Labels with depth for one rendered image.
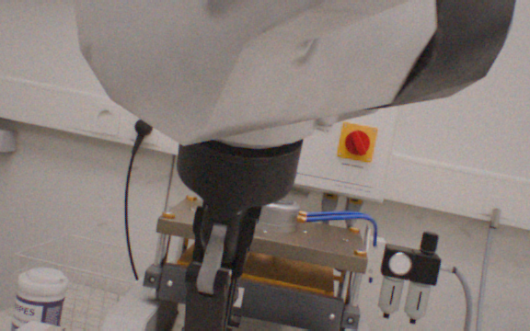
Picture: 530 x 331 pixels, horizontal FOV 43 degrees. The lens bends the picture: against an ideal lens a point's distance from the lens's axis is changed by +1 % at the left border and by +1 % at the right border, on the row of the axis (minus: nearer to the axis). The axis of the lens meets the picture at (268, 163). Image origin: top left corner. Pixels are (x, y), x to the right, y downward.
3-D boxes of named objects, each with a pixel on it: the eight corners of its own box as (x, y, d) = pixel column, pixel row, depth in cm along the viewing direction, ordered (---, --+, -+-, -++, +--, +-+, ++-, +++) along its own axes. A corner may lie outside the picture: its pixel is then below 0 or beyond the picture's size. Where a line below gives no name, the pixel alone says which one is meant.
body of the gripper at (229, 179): (201, 85, 44) (186, 201, 48) (163, 140, 37) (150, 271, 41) (311, 109, 44) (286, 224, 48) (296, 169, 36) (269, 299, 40)
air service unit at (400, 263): (350, 306, 108) (368, 218, 106) (440, 325, 107) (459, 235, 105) (351, 316, 102) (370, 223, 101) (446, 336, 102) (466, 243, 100)
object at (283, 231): (185, 245, 109) (198, 167, 107) (372, 282, 107) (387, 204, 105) (145, 286, 85) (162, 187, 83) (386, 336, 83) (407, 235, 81)
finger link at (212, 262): (251, 188, 41) (235, 233, 36) (239, 256, 43) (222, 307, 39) (213, 180, 41) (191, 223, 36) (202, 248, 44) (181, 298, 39)
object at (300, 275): (196, 258, 102) (207, 199, 101) (338, 287, 100) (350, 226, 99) (171, 291, 85) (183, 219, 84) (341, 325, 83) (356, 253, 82)
